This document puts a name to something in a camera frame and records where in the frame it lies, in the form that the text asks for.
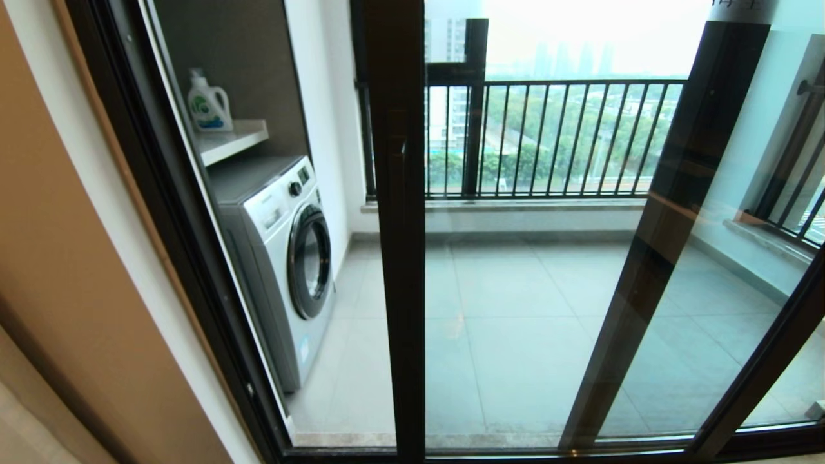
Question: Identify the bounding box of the dark brown glass sliding door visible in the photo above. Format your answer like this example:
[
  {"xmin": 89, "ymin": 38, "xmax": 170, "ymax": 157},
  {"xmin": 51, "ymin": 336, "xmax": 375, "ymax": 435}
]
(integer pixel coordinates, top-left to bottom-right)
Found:
[{"xmin": 361, "ymin": 0, "xmax": 825, "ymax": 461}]

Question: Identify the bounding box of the grey stone window sill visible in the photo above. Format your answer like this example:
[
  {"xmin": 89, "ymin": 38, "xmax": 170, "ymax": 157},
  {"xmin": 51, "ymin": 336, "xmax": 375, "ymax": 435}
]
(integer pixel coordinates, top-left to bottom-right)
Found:
[{"xmin": 361, "ymin": 198, "xmax": 645, "ymax": 213}]

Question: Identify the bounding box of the white front-load washing machine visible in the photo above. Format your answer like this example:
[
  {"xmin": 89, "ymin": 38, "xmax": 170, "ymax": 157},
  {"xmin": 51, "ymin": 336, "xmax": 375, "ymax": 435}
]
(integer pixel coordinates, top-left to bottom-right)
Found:
[{"xmin": 208, "ymin": 155, "xmax": 336, "ymax": 394}]

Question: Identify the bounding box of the black metal balcony railing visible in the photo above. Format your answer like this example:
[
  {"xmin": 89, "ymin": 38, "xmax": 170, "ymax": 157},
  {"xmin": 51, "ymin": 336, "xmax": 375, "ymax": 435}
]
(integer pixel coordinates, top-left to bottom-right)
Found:
[{"xmin": 356, "ymin": 79, "xmax": 685, "ymax": 199}]

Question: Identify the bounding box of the white laundry detergent bottle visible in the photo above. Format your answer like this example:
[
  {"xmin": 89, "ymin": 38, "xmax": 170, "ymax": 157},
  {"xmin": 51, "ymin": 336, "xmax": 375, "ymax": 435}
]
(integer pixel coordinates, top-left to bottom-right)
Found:
[{"xmin": 188, "ymin": 68, "xmax": 234, "ymax": 133}]

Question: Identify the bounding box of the dark brown fixed glass panel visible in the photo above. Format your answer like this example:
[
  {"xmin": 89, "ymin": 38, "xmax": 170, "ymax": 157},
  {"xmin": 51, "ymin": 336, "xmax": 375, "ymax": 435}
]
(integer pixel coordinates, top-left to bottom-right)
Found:
[{"xmin": 558, "ymin": 19, "xmax": 825, "ymax": 452}]

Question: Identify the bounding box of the black metal side railing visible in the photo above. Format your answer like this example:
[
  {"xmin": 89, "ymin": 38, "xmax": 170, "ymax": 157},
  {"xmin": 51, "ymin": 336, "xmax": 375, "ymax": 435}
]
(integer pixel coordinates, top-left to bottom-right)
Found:
[{"xmin": 754, "ymin": 64, "xmax": 825, "ymax": 249}]

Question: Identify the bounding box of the black window frame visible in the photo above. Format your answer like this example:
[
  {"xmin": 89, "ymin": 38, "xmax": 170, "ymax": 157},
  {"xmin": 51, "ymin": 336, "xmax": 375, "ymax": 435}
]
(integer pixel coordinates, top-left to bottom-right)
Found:
[{"xmin": 351, "ymin": 16, "xmax": 489, "ymax": 197}]

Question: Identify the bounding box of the white wall shelf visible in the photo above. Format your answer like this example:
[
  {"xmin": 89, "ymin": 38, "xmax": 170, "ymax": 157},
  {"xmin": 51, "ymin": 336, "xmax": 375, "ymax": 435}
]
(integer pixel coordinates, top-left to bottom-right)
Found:
[{"xmin": 193, "ymin": 120, "xmax": 270, "ymax": 167}]

